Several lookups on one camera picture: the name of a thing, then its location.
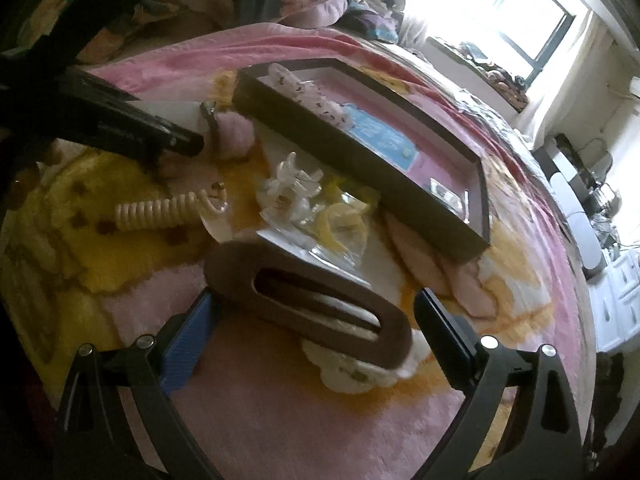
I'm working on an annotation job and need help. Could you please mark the white floral scrunchie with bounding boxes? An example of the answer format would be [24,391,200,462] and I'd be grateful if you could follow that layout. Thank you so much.
[267,62,351,126]

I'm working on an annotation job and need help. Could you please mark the white curtain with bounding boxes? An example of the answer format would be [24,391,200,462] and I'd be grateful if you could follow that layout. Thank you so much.
[532,12,608,146]
[400,0,501,46]

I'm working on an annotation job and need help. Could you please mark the white clear hair claw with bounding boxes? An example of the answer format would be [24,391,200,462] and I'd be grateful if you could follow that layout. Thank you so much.
[257,152,323,226]

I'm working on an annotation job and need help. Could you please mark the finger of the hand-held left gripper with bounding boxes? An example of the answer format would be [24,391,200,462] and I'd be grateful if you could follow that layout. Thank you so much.
[60,105,207,161]
[62,67,143,111]

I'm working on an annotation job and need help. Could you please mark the pile of assorted clutter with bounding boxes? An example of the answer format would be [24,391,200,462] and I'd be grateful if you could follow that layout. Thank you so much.
[435,37,531,111]

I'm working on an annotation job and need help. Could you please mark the beige spiral hair tie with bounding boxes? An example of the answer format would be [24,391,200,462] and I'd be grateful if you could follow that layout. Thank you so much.
[114,182,228,233]

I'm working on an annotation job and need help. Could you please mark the yellow hair ties plastic bag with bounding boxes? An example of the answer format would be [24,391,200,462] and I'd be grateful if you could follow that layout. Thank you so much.
[260,177,381,286]

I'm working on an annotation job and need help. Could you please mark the white rounded panel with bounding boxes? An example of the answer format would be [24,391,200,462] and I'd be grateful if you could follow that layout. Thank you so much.
[550,172,608,278]

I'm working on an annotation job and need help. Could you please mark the window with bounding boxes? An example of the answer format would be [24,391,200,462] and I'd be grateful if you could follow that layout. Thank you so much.
[425,0,576,86]

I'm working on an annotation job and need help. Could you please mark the purple blue pillow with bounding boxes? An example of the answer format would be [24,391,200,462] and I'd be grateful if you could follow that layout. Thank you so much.
[350,10,401,43]

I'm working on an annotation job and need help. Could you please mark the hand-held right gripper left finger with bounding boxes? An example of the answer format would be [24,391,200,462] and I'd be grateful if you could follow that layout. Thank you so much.
[52,287,226,480]

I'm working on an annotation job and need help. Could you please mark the pink fluffy hair clip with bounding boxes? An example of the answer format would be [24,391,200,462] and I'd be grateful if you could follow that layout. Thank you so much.
[202,102,256,161]

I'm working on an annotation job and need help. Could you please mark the brown box with pink inside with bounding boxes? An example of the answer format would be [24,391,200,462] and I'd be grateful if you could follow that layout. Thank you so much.
[232,57,491,263]

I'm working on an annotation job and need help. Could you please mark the small clear plastic packet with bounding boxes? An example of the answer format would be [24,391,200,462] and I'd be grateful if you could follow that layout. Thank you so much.
[429,177,471,218]

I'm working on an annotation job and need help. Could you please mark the dark teal floral quilt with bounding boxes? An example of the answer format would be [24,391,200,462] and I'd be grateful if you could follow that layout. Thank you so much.
[10,0,351,63]

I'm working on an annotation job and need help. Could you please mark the blue card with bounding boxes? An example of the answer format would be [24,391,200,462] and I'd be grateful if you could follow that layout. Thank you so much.
[345,104,421,171]

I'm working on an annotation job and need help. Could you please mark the pink bear printed blanket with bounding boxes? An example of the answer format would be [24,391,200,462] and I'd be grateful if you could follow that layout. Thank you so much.
[0,25,596,480]

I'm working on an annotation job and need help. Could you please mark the white drawer cabinet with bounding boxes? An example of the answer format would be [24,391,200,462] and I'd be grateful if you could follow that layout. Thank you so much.
[587,247,640,353]

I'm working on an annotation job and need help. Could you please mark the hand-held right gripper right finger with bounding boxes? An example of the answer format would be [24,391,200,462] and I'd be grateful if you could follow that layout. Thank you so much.
[412,287,588,480]

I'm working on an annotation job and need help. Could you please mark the brown oval hair claw clip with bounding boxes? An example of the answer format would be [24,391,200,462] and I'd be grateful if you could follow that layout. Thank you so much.
[204,241,415,368]

